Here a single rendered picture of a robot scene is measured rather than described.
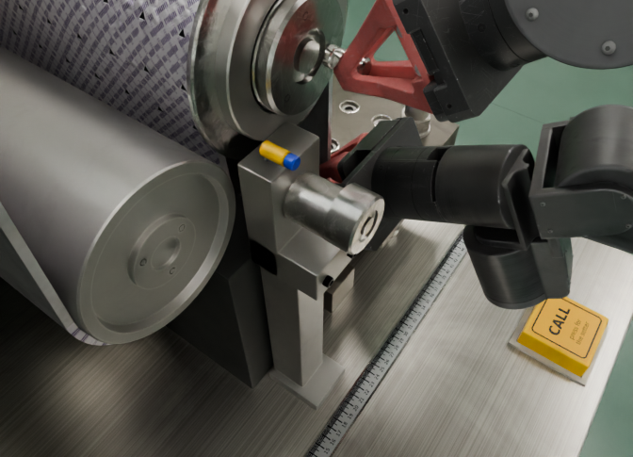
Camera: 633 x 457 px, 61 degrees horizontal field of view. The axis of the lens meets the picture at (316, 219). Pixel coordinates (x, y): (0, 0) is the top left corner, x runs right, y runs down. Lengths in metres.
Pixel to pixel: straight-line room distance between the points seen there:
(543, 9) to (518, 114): 2.24
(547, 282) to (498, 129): 1.90
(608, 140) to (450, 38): 0.14
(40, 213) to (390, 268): 0.44
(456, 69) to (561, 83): 2.42
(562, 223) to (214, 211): 0.22
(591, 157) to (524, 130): 2.00
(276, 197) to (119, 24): 0.13
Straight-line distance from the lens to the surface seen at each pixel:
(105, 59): 0.37
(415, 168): 0.40
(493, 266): 0.41
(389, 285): 0.64
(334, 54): 0.34
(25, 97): 0.37
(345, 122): 0.63
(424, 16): 0.24
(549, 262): 0.41
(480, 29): 0.26
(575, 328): 0.64
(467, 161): 0.38
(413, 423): 0.57
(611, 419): 1.71
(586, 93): 2.64
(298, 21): 0.31
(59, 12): 0.38
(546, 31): 0.17
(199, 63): 0.29
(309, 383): 0.56
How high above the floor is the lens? 1.43
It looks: 50 degrees down
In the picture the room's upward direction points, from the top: straight up
